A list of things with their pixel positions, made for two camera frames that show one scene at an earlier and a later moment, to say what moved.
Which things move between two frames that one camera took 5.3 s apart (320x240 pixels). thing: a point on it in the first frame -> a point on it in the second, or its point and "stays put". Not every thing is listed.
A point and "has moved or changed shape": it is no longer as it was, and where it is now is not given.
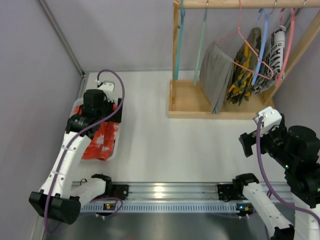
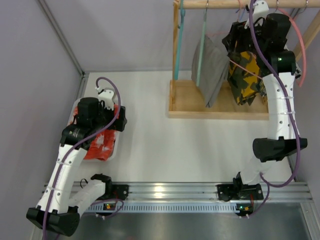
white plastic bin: (117, 146) stays put
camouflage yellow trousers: (244, 65) has moved or changed shape
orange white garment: (102, 143) stays put
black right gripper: (248, 144) -> (231, 40)
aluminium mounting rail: (193, 191) stays put
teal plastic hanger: (179, 42) stays put
